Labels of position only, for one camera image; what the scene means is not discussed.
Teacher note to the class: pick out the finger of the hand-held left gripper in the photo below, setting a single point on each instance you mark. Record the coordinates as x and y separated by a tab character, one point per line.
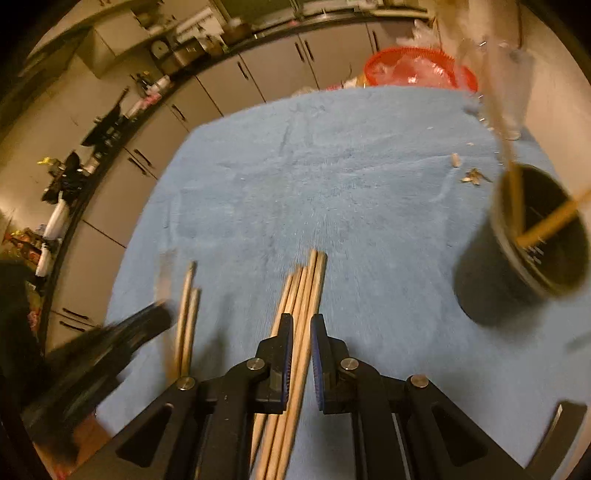
143	325

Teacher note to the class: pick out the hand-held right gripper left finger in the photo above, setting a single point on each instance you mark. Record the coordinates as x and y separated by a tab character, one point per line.
284	350

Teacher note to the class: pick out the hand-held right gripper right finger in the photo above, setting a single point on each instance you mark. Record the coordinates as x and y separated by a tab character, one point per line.
319	364

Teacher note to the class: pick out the wooden chopstick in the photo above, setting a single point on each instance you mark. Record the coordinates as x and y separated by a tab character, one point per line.
316	295
516	203
297	295
191	332
307	295
185	314
554	219
288	295

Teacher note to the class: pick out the black chopstick holder cup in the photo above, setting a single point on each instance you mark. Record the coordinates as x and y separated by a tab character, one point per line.
489	286

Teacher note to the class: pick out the white bowl with spoon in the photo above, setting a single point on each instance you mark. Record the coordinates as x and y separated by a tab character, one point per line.
56	221

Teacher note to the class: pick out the blue towel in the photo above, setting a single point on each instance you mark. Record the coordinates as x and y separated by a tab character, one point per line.
323	184

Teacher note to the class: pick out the black wok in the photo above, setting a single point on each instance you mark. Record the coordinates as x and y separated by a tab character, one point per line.
108	122

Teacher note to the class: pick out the small scrap pile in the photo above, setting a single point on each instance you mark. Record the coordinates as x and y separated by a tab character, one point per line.
473	176

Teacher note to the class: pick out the small white scrap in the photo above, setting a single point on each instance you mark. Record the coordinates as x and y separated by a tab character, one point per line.
455	160

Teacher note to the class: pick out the silver countertop appliance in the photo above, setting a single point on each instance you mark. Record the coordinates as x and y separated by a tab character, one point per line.
187	55

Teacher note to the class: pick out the round kitchen scale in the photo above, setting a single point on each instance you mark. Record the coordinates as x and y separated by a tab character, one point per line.
161	50

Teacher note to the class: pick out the red plastic basket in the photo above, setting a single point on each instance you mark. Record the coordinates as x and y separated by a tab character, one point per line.
383	69

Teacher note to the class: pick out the clear plastic bag in basket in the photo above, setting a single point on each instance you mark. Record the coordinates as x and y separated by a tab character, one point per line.
420	69

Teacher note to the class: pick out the clear glass vessel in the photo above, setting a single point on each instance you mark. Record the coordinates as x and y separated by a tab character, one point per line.
498	83

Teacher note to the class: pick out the crumpled white plastic bag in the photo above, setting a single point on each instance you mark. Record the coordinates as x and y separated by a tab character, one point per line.
422	32

